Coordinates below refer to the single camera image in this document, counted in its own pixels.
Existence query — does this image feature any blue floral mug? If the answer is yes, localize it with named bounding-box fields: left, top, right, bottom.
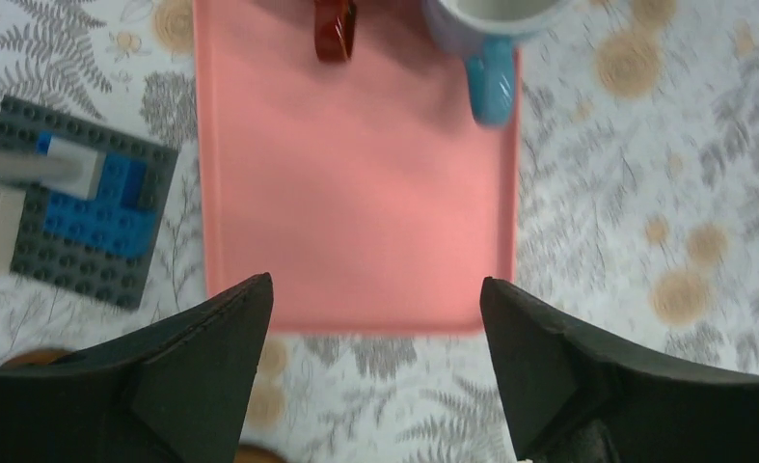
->
left=421, top=0, right=572, bottom=127

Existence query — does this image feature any building block model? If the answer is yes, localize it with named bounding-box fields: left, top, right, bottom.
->
left=0, top=96, right=177, bottom=310

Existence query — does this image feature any pink plastic tray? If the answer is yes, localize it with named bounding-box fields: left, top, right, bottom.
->
left=193, top=1, right=519, bottom=334

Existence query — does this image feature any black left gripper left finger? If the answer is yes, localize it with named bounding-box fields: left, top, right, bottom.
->
left=0, top=273, right=274, bottom=462

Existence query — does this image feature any light wooden coaster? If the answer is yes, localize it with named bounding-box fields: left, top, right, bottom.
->
left=233, top=445, right=287, bottom=463

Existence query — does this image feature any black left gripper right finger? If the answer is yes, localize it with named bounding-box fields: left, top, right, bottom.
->
left=480, top=278, right=759, bottom=462

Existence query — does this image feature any white cream cup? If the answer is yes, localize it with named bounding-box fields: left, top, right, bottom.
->
left=313, top=0, right=357, bottom=64

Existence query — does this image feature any dark brown wooden coaster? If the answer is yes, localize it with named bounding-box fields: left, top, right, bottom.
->
left=2, top=347, right=71, bottom=368

